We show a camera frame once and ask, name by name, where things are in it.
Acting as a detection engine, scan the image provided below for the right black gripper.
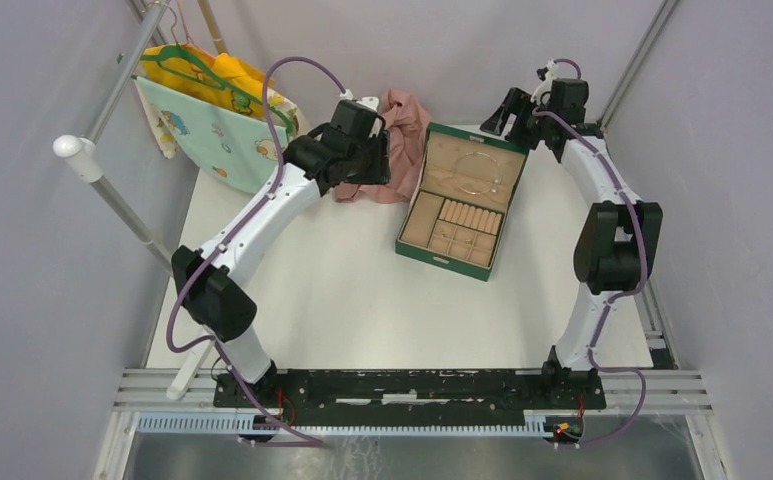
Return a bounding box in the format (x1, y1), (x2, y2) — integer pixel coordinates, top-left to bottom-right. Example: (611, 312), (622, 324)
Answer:
(479, 88), (555, 152)

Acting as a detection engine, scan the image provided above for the green jewelry box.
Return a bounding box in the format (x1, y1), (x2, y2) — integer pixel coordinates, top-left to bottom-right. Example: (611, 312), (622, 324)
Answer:
(408, 123), (529, 245)

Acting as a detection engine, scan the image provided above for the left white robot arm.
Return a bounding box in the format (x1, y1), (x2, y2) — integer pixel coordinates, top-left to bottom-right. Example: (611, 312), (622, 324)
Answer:
(172, 97), (390, 408)

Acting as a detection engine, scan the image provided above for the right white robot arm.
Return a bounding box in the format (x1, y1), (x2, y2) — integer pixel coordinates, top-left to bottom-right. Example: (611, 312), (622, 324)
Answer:
(480, 78), (663, 408)

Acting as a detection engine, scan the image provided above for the pink crumpled cloth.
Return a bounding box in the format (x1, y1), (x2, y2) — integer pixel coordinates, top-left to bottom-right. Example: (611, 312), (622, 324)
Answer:
(333, 88), (433, 204)

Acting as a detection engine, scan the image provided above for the mint cartoon print cloth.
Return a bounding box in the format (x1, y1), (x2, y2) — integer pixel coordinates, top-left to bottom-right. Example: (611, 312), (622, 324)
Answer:
(134, 77), (277, 193)

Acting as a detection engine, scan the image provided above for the green clothes hanger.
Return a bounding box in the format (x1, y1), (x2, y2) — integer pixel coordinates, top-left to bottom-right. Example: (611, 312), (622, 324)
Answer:
(139, 42), (297, 137)

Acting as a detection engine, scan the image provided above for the yellow garment on hanger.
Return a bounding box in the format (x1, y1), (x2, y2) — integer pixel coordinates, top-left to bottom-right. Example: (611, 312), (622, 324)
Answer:
(139, 42), (281, 117)

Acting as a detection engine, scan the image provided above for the silver clothes rack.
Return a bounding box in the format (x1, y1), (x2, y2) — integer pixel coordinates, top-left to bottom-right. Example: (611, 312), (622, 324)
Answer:
(52, 0), (228, 402)

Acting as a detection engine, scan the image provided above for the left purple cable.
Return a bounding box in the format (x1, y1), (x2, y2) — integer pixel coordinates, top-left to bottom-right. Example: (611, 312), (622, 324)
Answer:
(164, 56), (349, 448)

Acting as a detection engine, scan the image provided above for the purple cable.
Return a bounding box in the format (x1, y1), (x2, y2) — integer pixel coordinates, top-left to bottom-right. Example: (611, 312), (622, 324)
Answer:
(164, 56), (349, 448)
(532, 58), (649, 446)

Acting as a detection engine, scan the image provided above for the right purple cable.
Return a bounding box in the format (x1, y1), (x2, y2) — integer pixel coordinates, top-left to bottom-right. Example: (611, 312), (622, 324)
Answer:
(532, 58), (649, 446)

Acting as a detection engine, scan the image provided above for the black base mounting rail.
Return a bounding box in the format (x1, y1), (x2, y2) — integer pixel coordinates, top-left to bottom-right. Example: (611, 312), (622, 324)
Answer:
(251, 369), (607, 427)

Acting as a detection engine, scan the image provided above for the white slotted cable duct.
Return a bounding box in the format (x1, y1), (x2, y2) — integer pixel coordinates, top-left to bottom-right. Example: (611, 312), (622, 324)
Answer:
(135, 410), (553, 439)

